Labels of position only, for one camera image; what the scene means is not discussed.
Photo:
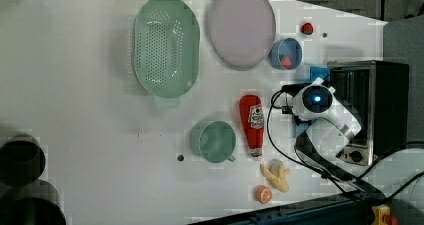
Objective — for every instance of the loose toy strawberry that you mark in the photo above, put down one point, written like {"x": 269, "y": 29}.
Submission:
{"x": 307, "y": 28}

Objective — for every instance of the green perforated colander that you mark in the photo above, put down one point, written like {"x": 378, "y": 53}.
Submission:
{"x": 166, "y": 38}

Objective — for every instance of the black cylinder post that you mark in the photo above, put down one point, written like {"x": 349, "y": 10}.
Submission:
{"x": 22, "y": 161}
{"x": 33, "y": 204}

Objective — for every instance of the toy orange half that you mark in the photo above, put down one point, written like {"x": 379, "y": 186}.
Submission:
{"x": 263, "y": 194}

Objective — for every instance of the toy peeled banana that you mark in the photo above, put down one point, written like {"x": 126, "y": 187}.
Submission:
{"x": 276, "y": 174}

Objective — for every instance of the grey round plate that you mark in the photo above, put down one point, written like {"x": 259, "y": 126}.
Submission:
{"x": 242, "y": 31}

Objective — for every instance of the black toaster oven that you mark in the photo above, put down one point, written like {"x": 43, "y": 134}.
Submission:
{"x": 376, "y": 93}

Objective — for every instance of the small blue bowl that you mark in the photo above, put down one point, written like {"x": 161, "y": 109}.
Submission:
{"x": 290, "y": 47}

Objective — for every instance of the teal cup with handle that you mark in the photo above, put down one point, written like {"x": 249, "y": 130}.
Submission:
{"x": 214, "y": 141}

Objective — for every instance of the toy strawberry in bowl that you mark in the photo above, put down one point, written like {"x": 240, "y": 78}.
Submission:
{"x": 285, "y": 61}

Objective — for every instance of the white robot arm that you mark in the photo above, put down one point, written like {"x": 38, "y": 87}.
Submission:
{"x": 332, "y": 127}

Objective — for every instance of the red ketchup bottle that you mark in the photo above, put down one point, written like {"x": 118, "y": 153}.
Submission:
{"x": 252, "y": 120}

